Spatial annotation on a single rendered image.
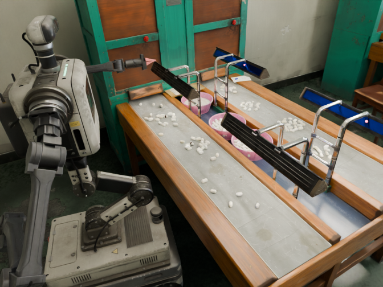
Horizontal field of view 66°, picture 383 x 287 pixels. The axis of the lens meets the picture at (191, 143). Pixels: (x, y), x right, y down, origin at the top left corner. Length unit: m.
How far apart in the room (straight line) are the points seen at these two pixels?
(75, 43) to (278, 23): 2.49
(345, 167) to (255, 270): 0.89
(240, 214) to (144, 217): 0.65
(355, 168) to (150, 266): 1.28
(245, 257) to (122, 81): 1.71
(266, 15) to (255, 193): 2.84
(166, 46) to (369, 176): 1.72
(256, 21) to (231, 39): 1.15
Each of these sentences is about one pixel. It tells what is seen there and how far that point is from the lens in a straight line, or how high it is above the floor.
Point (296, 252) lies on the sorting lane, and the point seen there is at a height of 0.74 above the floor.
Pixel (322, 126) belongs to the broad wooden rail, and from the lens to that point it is 2.19.
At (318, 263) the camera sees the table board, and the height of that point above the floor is 0.71.
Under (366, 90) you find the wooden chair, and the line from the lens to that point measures 3.64.
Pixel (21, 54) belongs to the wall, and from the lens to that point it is 3.21.
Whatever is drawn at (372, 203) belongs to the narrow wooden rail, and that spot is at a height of 0.76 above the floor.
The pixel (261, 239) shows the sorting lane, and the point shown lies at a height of 0.74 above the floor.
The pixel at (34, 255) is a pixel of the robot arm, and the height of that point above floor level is 1.13.
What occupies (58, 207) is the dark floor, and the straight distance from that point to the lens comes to 2.84.
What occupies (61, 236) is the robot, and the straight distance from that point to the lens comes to 1.93.
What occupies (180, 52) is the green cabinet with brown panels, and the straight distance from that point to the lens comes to 2.61.
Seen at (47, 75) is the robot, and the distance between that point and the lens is 1.26.
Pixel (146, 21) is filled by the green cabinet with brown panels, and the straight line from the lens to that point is 2.44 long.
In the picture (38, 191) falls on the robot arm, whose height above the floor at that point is 1.25.
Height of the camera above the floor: 1.85
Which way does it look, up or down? 35 degrees down
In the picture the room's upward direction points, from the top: 3 degrees counter-clockwise
